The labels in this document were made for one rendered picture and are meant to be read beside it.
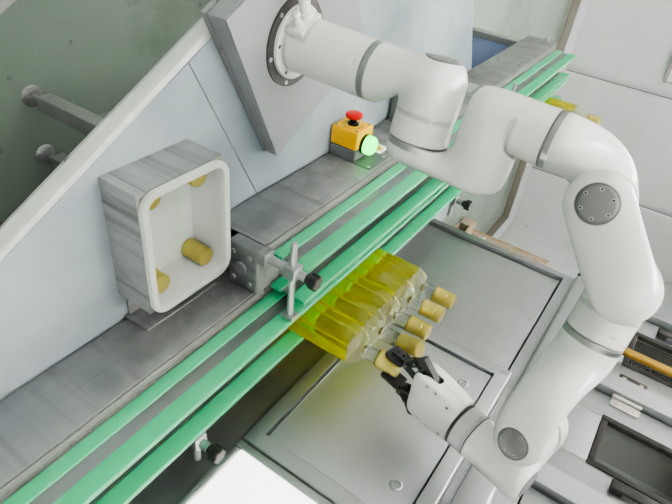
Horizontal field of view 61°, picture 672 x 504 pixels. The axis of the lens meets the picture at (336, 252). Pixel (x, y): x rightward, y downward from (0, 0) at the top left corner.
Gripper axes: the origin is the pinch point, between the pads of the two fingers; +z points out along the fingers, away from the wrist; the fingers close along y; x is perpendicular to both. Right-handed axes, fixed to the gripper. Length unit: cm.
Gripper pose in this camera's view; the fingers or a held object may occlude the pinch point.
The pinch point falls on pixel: (395, 366)
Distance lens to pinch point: 105.1
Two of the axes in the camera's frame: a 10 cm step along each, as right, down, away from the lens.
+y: 1.0, -8.0, -6.0
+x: -7.5, 3.3, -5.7
